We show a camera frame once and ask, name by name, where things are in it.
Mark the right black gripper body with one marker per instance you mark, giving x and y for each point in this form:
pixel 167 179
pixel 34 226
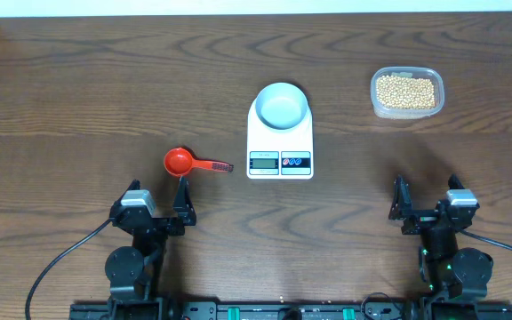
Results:
pixel 420 221

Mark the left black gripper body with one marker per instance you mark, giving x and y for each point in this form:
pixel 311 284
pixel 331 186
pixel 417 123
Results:
pixel 166 228

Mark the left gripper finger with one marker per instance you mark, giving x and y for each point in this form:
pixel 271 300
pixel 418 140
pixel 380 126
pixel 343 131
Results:
pixel 182 203
pixel 135 185

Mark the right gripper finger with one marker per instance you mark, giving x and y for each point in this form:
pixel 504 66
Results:
pixel 401 207
pixel 454 182

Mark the red plastic measuring scoop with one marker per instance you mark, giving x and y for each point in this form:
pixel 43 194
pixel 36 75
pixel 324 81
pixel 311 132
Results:
pixel 181 162

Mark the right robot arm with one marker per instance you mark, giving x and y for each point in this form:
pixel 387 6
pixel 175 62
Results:
pixel 457 277

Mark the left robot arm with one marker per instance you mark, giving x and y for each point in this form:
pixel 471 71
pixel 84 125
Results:
pixel 133 271

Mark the white digital kitchen scale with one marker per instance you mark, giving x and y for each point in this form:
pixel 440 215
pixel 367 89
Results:
pixel 274 154

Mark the grey round bowl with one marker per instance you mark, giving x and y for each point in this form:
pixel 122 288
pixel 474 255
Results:
pixel 281 106

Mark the clear plastic container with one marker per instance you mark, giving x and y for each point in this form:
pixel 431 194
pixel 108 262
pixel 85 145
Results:
pixel 408 114

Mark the soybeans in container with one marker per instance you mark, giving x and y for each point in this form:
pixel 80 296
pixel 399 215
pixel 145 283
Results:
pixel 405 93

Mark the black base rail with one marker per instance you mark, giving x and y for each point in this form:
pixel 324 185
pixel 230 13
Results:
pixel 291 311

